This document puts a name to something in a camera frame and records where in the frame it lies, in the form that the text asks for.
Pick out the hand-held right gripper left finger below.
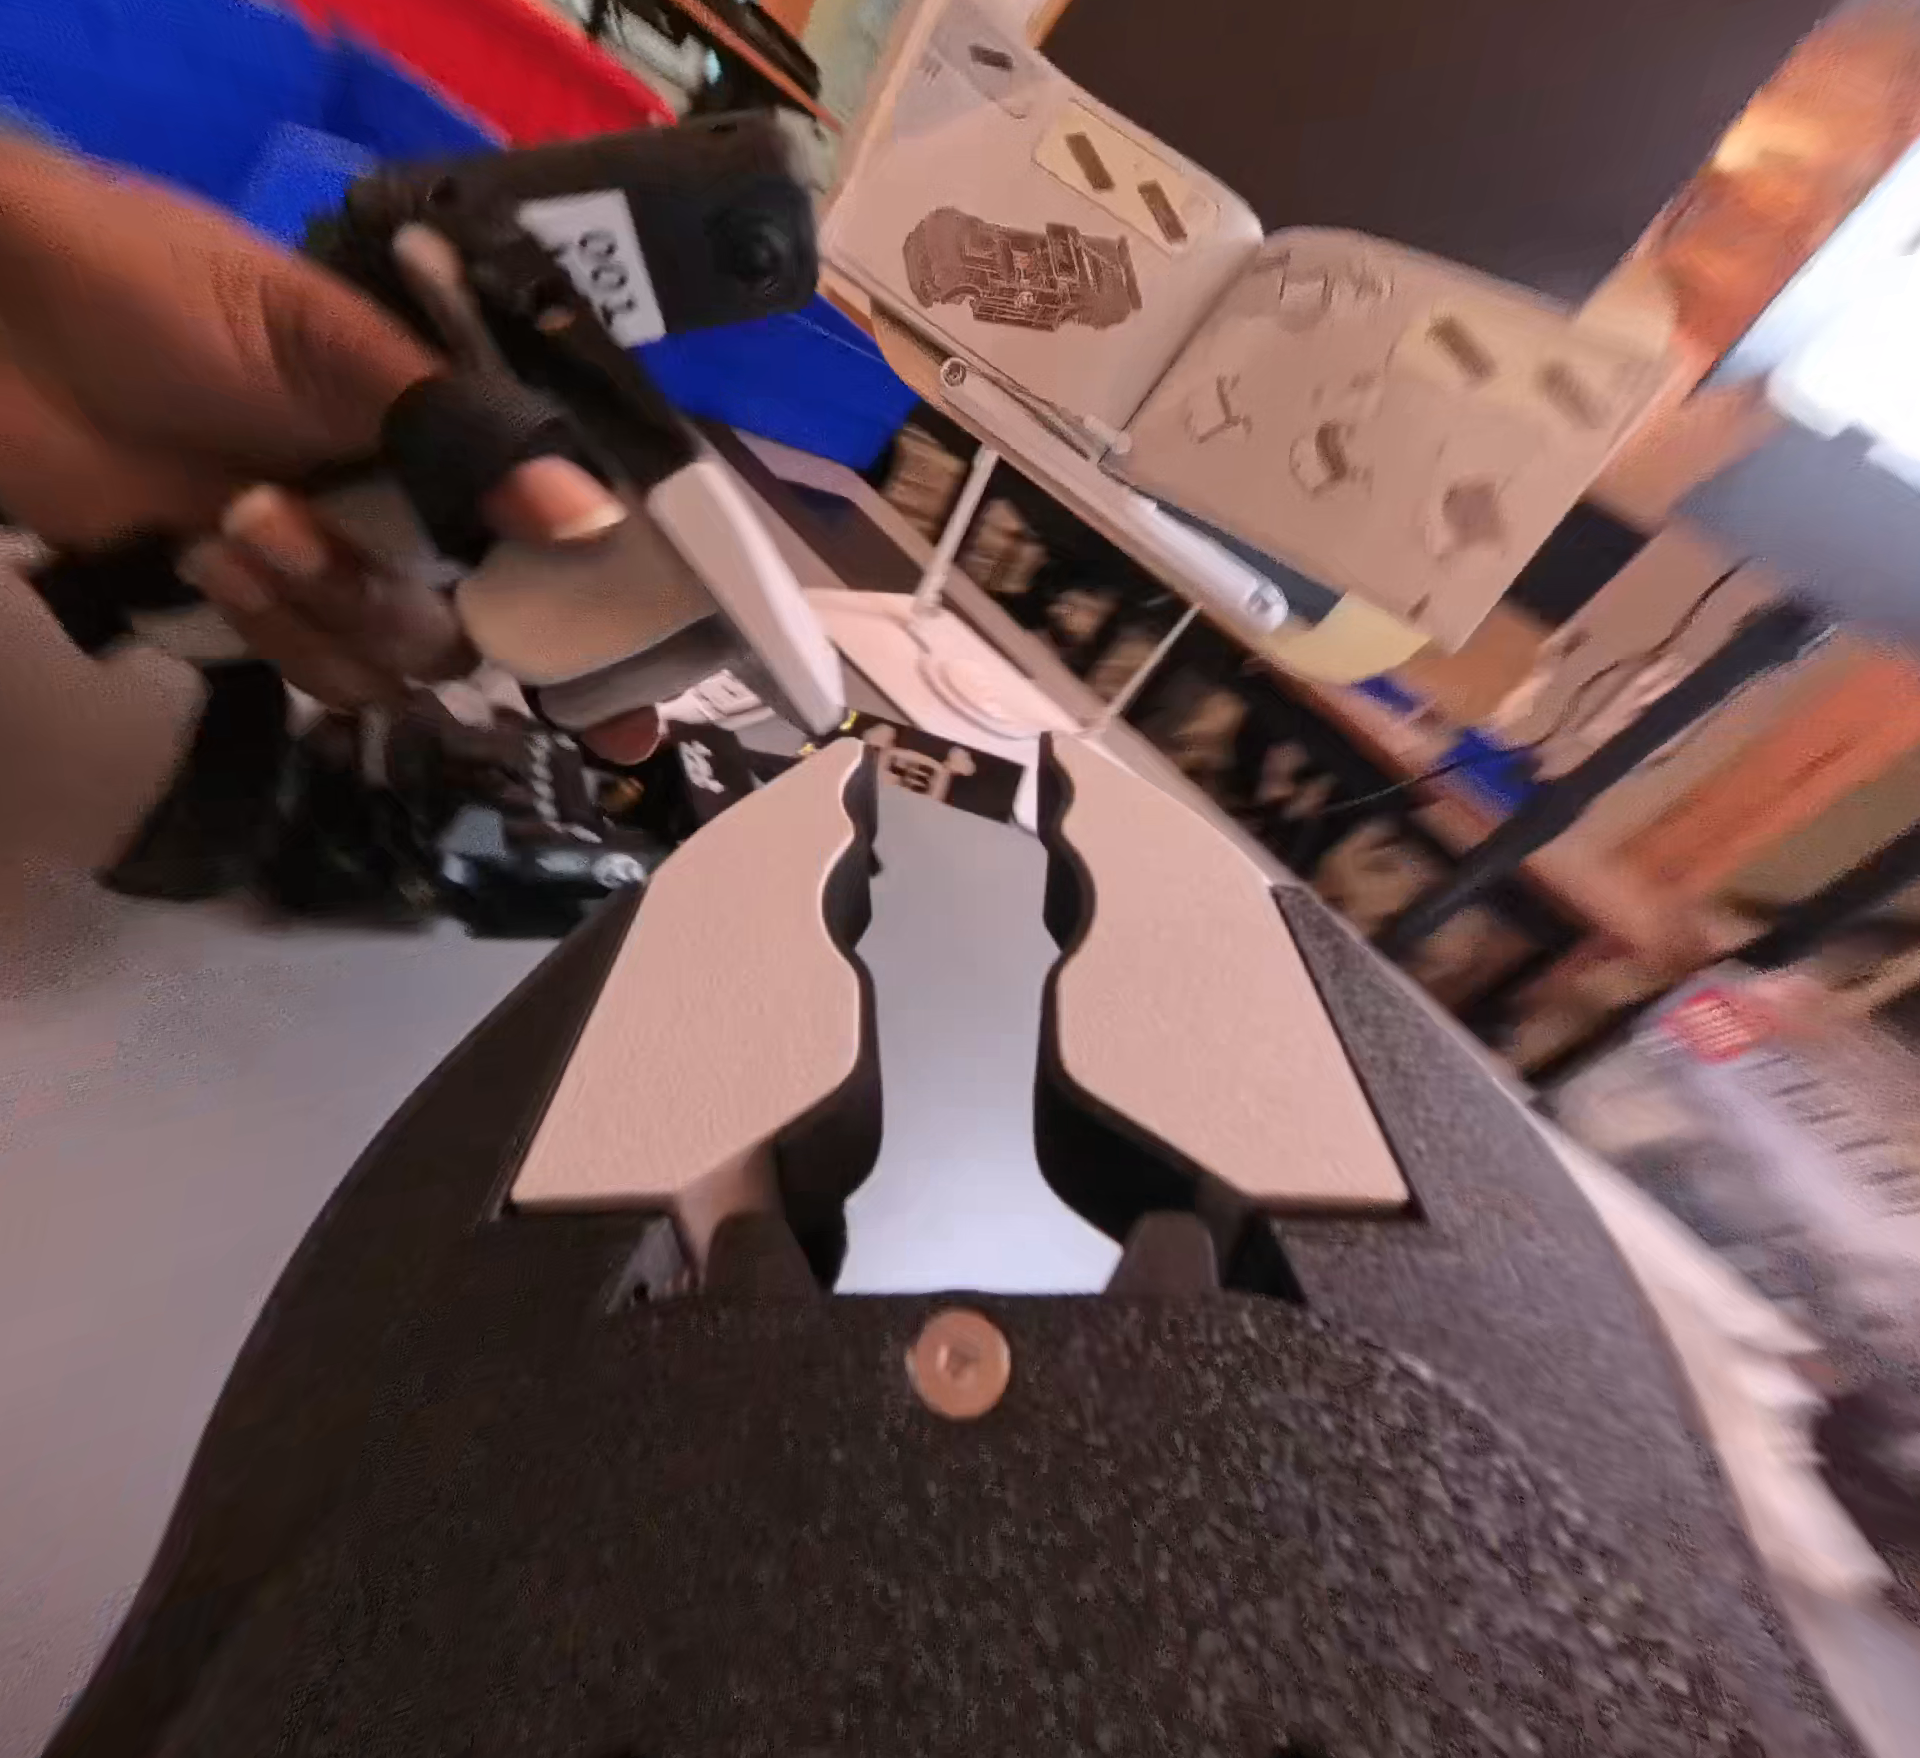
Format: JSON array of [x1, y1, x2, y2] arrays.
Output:
[[512, 737, 887, 1285]]

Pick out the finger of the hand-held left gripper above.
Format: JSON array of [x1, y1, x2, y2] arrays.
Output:
[[650, 456, 854, 743]]

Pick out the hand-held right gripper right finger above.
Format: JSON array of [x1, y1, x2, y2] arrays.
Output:
[[1031, 728, 1414, 1264]]

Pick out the black lego car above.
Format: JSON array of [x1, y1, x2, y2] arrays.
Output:
[[272, 670, 816, 941]]

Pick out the grey striped sticker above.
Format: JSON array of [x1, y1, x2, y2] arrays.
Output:
[[858, 718, 1031, 827]]

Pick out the blue storage bin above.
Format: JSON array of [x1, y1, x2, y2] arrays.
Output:
[[0, 0, 921, 471]]

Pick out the lego instruction booklet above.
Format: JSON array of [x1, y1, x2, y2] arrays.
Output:
[[824, 0, 1686, 654]]

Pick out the lego set box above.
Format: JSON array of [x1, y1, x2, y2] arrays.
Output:
[[1544, 964, 1920, 1355]]

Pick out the person's left hand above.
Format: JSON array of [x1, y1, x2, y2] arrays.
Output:
[[0, 136, 665, 768]]

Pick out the wooden office desk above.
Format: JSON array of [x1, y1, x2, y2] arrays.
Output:
[[533, 0, 845, 132]]

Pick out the round wooden table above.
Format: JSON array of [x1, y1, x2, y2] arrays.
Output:
[[1271, 587, 1433, 683]]

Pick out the white book stand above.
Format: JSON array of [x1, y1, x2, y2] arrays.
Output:
[[806, 355, 1295, 745]]

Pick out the white paper bags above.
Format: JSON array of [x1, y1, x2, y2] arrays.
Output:
[[1577, 1143, 1920, 1616]]

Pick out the black divider board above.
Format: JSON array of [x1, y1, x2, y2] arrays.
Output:
[[1035, 0, 1920, 297]]

